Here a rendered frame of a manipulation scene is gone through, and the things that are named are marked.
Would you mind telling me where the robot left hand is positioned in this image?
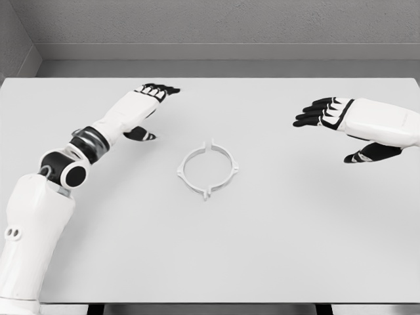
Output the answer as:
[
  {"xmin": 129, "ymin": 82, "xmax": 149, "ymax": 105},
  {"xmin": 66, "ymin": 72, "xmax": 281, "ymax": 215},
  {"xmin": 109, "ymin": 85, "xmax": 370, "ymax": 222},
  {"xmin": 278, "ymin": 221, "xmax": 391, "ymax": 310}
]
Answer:
[{"xmin": 107, "ymin": 83, "xmax": 181, "ymax": 142}]

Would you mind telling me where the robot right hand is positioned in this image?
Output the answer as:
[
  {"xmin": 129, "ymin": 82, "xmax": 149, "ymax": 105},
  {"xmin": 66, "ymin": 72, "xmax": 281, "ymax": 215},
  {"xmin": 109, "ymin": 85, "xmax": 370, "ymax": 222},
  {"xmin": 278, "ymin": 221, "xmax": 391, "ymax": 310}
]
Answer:
[{"xmin": 292, "ymin": 96, "xmax": 414, "ymax": 164}]

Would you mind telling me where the white half pipe clamp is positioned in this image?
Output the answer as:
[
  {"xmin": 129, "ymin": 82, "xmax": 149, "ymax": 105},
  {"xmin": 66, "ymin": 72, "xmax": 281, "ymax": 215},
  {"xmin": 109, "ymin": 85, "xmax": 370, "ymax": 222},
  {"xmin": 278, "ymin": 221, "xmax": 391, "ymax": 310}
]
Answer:
[
  {"xmin": 207, "ymin": 138, "xmax": 240, "ymax": 195},
  {"xmin": 176, "ymin": 140, "xmax": 211, "ymax": 202}
]

